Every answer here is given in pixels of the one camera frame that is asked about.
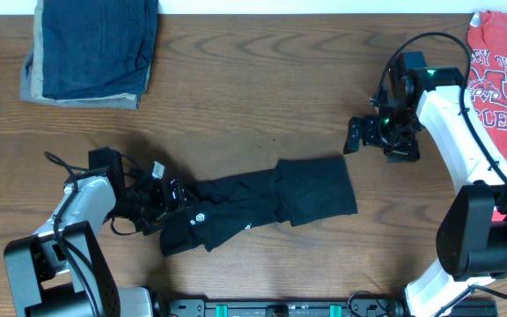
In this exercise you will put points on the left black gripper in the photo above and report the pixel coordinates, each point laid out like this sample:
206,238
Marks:
172,196

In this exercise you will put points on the red soccer t-shirt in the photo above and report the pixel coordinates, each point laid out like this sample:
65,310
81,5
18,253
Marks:
487,83

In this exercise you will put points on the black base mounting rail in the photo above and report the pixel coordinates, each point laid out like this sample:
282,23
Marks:
360,304

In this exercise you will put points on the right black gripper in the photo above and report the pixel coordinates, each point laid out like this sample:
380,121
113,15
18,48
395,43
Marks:
369,132

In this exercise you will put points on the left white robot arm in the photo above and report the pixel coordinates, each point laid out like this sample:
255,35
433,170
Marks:
60,269

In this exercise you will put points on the folded khaki pants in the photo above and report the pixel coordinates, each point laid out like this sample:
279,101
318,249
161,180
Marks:
35,83

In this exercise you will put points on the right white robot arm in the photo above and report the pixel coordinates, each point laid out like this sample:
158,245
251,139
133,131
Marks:
471,241

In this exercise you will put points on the black t-shirt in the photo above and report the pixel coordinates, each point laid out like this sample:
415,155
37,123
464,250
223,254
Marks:
294,191

